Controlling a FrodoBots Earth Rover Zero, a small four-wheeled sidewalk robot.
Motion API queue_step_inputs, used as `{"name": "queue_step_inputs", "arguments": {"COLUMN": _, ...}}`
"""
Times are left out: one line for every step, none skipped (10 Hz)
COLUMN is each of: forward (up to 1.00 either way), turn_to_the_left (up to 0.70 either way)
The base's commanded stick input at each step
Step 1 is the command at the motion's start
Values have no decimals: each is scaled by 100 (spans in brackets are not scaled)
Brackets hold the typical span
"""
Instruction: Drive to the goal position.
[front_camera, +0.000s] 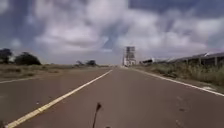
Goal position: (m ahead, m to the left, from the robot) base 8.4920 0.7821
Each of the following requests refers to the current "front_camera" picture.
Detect small dark tree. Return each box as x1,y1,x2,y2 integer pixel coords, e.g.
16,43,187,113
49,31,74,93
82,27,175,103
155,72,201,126
85,59,97,67

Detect robot's own part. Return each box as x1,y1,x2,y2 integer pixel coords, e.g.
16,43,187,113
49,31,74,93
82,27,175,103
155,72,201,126
91,102,103,128

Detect tall pale building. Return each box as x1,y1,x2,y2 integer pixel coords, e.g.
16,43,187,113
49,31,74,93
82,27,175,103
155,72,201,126
122,46,137,68

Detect dark bushy tree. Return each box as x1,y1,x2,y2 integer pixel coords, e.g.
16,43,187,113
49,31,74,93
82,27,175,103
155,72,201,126
13,51,42,66

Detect long low building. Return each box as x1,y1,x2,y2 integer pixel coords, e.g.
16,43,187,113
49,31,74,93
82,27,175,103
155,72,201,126
139,51,224,67

